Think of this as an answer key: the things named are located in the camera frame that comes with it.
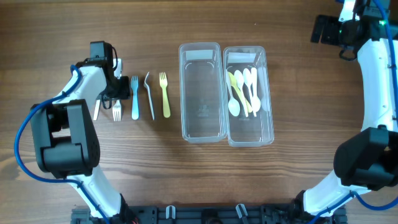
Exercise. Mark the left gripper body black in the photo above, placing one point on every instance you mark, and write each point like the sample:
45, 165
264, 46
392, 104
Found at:
119, 89

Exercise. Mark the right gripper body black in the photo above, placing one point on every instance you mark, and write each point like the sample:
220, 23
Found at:
334, 32

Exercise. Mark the white fork tines down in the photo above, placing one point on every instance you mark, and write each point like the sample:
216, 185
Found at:
117, 110

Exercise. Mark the clear white fork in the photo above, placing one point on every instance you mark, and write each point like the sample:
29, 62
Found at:
146, 85

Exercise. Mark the white flat-handle spoon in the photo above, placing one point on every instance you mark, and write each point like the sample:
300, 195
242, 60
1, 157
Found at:
248, 83

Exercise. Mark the yellow spoon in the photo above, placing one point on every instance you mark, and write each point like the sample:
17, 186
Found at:
238, 91

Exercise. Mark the white spoon slim handle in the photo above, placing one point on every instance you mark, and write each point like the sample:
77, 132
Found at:
233, 105

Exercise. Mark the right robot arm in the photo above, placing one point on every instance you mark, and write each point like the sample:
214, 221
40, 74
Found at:
368, 161

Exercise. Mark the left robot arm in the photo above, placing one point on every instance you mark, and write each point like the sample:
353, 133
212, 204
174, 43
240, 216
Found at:
65, 140

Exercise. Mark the clear container left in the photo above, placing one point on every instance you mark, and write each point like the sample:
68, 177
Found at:
202, 93

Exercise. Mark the light blue fork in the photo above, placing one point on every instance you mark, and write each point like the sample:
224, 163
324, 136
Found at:
135, 105

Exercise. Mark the yellow fork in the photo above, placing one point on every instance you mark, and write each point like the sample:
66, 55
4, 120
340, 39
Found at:
163, 85

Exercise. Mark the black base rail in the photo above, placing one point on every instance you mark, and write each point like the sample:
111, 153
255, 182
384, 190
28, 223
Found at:
264, 214

